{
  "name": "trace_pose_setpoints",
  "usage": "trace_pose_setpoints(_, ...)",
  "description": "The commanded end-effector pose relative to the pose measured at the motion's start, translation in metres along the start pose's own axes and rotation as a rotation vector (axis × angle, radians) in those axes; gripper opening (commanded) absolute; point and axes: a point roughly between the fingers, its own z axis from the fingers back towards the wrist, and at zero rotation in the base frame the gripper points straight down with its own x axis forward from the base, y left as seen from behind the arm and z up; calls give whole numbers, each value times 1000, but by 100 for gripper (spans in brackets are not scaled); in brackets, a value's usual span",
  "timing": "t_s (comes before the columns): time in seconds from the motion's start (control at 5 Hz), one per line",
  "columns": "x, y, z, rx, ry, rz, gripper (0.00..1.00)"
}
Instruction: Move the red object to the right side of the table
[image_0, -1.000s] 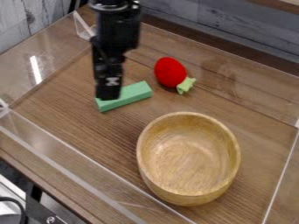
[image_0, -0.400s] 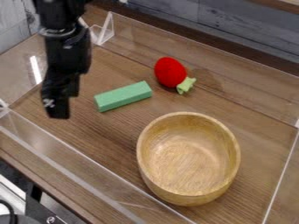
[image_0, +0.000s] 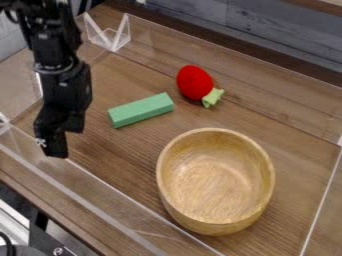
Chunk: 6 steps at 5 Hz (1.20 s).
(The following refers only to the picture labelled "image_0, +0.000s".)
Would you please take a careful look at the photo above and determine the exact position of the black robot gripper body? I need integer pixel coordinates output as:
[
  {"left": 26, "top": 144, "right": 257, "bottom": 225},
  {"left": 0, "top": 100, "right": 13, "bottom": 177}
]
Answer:
[{"left": 34, "top": 62, "right": 93, "bottom": 133}]

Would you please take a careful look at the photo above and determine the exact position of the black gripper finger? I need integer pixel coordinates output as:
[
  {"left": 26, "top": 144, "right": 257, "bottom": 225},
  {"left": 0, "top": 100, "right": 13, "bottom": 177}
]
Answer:
[{"left": 34, "top": 106, "right": 69, "bottom": 158}]

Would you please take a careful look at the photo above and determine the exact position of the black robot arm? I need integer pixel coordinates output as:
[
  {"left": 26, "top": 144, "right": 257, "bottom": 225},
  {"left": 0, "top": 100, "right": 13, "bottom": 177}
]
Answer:
[{"left": 0, "top": 0, "right": 93, "bottom": 158}]

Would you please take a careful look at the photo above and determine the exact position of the green foam block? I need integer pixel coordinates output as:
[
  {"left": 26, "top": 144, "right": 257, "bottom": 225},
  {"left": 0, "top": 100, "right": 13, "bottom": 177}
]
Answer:
[{"left": 107, "top": 93, "right": 174, "bottom": 128}]

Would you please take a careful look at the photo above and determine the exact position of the red plush strawberry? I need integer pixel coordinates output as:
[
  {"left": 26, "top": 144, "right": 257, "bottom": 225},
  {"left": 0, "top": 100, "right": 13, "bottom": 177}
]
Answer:
[{"left": 177, "top": 65, "right": 225, "bottom": 108}]

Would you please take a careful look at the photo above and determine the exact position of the wooden bowl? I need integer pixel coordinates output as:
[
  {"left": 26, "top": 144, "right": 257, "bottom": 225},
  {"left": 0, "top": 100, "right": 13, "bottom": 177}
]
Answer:
[{"left": 157, "top": 128, "right": 276, "bottom": 236}]

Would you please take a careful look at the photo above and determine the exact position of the clear acrylic corner bracket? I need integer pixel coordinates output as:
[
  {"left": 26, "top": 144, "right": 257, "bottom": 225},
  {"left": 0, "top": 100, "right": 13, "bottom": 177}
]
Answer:
[{"left": 83, "top": 13, "right": 131, "bottom": 52}]

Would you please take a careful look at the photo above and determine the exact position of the black metal table frame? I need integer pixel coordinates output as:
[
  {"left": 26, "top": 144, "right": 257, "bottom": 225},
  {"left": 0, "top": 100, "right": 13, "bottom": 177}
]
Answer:
[{"left": 29, "top": 210, "right": 93, "bottom": 256}]

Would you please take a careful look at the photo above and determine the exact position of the black cable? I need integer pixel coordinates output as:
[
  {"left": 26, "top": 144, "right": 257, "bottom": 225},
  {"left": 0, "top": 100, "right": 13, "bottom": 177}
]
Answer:
[{"left": 0, "top": 231, "right": 15, "bottom": 256}]

